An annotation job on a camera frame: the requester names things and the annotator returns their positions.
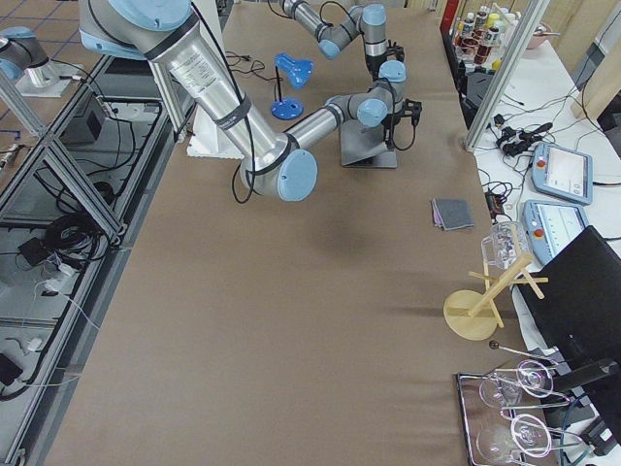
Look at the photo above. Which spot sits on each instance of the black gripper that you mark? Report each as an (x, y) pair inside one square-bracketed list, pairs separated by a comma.
[(374, 64), (389, 120)]

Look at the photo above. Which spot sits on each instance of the grey laptop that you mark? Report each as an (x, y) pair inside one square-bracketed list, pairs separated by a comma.
[(364, 147)]

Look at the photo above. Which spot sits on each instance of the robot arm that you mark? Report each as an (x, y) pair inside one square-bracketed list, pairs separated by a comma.
[(367, 22), (167, 35)]

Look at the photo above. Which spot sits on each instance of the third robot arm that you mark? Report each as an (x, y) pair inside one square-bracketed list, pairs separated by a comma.
[(27, 65)]

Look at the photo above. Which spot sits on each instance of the blue desk lamp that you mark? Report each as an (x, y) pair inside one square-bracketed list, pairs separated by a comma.
[(297, 72)]

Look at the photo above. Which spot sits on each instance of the bottle rack with bottles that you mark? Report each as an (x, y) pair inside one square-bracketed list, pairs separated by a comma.
[(480, 33)]

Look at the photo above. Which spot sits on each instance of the folded grey cloth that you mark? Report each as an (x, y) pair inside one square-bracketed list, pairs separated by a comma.
[(451, 214)]

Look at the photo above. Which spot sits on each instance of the clear glass mug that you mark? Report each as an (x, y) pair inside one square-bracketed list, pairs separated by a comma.
[(505, 243)]

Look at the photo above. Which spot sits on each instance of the far teach pendant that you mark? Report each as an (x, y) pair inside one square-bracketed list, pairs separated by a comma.
[(563, 173)]

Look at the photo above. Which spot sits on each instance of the teach pendant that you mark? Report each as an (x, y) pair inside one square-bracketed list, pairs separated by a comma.
[(563, 173), (551, 226)]

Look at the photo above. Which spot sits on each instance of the near teach pendant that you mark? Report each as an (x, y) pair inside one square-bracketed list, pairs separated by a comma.
[(551, 226)]

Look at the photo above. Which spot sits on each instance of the wooden cup stand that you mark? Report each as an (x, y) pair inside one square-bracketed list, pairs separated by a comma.
[(474, 316)]

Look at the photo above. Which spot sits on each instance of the black monitor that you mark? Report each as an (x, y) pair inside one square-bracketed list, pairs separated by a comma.
[(580, 311)]

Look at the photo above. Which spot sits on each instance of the upper wine glass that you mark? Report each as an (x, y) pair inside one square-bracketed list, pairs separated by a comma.
[(506, 387)]

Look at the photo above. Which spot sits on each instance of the wine glass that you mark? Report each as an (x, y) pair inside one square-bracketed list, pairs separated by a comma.
[(506, 387), (514, 441)]

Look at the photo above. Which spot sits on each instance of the lower wine glass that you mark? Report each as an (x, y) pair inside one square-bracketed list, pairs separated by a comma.
[(514, 441)]

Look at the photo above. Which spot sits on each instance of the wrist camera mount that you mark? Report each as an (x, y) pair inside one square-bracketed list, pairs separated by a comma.
[(412, 110), (395, 51)]

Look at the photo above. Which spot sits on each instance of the aluminium frame post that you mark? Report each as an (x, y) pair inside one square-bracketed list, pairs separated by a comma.
[(515, 48)]

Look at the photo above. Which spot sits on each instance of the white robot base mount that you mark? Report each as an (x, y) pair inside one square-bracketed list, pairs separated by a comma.
[(208, 141)]

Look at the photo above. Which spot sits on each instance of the metal wire glass rack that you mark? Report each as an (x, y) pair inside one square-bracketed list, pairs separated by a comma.
[(503, 414)]

